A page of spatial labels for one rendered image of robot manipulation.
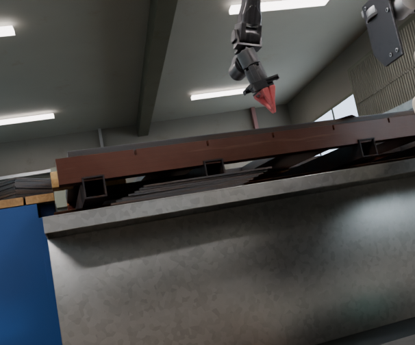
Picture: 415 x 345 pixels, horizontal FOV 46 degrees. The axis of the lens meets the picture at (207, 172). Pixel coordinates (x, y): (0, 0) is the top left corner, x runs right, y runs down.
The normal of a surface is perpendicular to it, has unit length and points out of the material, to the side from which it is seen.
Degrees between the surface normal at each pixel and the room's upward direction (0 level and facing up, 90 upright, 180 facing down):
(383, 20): 90
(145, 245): 90
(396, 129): 90
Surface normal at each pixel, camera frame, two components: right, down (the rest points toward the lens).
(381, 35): -0.97, 0.16
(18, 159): 0.18, -0.17
